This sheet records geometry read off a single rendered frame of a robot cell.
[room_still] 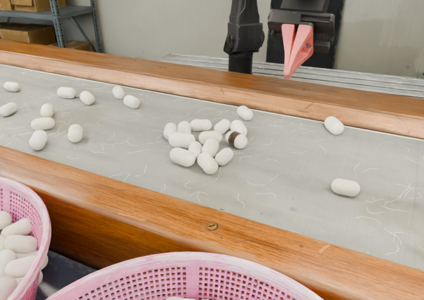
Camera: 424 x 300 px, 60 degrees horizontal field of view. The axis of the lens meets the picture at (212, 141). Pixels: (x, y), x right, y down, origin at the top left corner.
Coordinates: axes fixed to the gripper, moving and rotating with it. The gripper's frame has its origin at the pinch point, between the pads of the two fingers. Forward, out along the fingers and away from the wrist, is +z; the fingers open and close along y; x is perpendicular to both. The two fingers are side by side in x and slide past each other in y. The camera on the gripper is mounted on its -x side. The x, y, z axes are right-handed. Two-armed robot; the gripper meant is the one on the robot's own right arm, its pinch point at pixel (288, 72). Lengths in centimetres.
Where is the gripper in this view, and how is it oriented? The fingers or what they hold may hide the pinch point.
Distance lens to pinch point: 59.7
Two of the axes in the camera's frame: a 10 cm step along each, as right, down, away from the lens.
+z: -3.2, 9.0, -2.9
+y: 9.1, 2.0, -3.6
